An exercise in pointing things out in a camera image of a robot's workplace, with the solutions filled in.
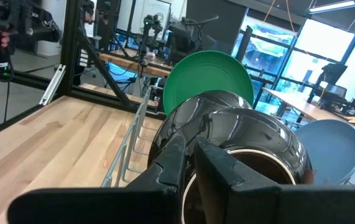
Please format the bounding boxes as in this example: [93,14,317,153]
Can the whiteboard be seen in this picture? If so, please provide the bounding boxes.
[116,0,172,32]

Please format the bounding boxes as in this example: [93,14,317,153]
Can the black desk monitor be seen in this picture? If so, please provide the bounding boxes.
[319,63,348,90]

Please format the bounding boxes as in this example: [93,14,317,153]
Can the teal patterned plate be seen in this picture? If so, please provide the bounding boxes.
[180,108,314,224]

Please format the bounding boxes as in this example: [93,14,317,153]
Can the blue plate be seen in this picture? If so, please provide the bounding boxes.
[294,119,355,185]

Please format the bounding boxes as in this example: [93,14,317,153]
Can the black aluminium table frame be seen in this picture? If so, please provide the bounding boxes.
[0,0,167,144]

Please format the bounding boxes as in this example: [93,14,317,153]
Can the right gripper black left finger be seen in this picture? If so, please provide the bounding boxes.
[7,135,187,224]

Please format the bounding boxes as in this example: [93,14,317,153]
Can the large black wall screen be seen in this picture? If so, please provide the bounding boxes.
[185,0,250,46]

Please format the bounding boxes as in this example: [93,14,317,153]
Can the black teleoperation handle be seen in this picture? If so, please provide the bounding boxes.
[0,0,62,83]

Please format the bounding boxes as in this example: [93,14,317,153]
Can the long wooden table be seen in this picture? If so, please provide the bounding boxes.
[262,87,355,141]

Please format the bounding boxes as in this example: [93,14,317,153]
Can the green plate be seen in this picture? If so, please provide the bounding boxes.
[162,50,255,116]

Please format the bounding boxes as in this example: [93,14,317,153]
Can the white metal rail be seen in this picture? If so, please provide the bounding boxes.
[39,63,67,106]

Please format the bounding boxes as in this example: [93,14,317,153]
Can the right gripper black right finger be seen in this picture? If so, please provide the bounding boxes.
[195,136,355,224]

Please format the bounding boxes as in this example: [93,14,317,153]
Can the grey wire dish rack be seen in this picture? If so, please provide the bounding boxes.
[101,83,355,188]

